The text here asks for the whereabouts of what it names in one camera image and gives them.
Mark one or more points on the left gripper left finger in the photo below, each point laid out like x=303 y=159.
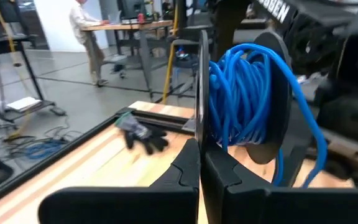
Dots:
x=135 y=202

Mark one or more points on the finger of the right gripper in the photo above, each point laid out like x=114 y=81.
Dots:
x=297 y=149

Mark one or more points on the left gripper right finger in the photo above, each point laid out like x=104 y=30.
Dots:
x=244 y=202

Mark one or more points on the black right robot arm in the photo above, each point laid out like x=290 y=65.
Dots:
x=306 y=37

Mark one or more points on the black work glove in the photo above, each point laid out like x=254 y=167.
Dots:
x=148 y=140

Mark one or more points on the black power brick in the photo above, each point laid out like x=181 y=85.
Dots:
x=57 y=111

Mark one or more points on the grey rolling chair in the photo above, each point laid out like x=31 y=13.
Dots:
x=117 y=59

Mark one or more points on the white flat box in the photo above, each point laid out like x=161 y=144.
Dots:
x=23 y=104

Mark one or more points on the wooden side table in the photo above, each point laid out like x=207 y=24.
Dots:
x=126 y=26

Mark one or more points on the red drink can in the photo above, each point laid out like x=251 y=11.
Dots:
x=140 y=17

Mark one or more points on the person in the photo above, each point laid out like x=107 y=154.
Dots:
x=84 y=25

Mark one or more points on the black desk monitor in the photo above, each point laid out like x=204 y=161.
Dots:
x=132 y=7

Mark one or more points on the silver mounting bracket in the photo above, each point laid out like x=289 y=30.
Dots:
x=189 y=126

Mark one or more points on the black stand frame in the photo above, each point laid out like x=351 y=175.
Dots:
x=31 y=76

